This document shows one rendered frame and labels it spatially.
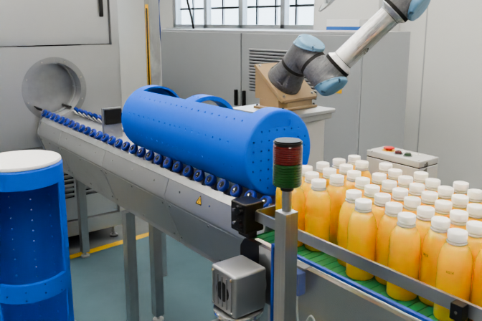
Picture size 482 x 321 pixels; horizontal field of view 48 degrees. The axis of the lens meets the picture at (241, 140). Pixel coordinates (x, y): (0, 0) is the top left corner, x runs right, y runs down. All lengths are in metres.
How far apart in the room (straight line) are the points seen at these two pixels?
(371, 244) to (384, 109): 2.29
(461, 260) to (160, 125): 1.27
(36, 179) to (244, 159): 0.71
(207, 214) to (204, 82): 2.60
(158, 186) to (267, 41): 1.90
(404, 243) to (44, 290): 1.30
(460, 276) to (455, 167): 3.36
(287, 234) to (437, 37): 3.45
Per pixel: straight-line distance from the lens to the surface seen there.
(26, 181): 1.93
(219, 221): 1.85
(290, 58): 2.18
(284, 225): 1.19
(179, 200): 2.05
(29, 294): 2.07
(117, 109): 2.81
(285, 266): 1.23
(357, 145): 3.40
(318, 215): 1.46
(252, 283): 1.48
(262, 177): 1.72
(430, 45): 4.53
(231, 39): 4.12
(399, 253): 1.25
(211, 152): 1.81
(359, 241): 1.33
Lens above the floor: 1.51
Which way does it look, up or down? 12 degrees down
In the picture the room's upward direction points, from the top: straight up
